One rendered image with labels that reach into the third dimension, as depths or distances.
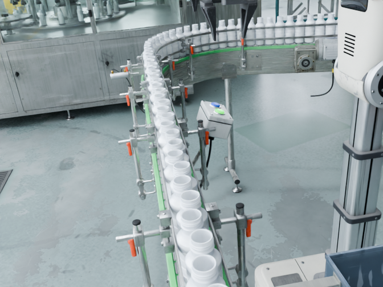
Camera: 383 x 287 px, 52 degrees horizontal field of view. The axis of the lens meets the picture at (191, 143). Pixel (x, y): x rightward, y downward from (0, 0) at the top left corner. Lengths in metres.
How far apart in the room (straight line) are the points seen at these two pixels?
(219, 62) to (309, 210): 1.12
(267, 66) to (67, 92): 2.44
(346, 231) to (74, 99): 3.42
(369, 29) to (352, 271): 0.63
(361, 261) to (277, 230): 1.54
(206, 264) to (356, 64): 0.82
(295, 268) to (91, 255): 1.21
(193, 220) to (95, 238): 1.93
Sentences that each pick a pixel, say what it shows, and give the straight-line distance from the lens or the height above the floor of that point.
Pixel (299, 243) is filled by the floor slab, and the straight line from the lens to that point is 2.43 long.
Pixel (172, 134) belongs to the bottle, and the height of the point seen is 1.15.
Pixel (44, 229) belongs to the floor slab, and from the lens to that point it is 2.83.
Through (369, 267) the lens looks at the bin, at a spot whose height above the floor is 0.89.
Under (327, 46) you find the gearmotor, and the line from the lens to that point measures 2.43.
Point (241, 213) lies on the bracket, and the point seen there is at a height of 1.09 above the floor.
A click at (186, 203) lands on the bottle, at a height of 1.16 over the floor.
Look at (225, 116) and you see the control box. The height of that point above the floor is 1.10.
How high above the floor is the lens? 1.57
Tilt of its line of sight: 26 degrees down
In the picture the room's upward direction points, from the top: 5 degrees counter-clockwise
